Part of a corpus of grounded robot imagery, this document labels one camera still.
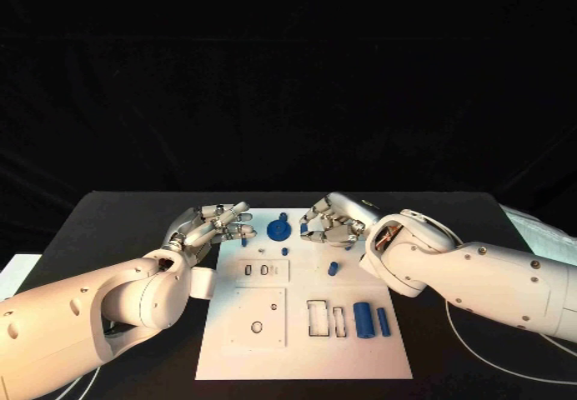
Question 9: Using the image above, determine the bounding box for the thick blue cylinder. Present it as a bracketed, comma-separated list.
[352, 302, 376, 340]

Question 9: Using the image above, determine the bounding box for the white cable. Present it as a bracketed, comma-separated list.
[442, 299, 577, 386]
[53, 365, 101, 400]
[536, 332, 577, 358]

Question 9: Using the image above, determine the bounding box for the blue gear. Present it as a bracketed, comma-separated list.
[265, 218, 292, 243]

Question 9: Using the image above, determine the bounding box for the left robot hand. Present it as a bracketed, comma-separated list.
[161, 201, 258, 267]

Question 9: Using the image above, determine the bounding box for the thin long blue cylinder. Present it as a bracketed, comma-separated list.
[376, 307, 392, 338]

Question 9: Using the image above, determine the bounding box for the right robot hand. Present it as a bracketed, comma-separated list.
[298, 191, 386, 248]

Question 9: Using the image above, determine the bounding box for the white task board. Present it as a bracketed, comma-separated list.
[193, 207, 415, 381]

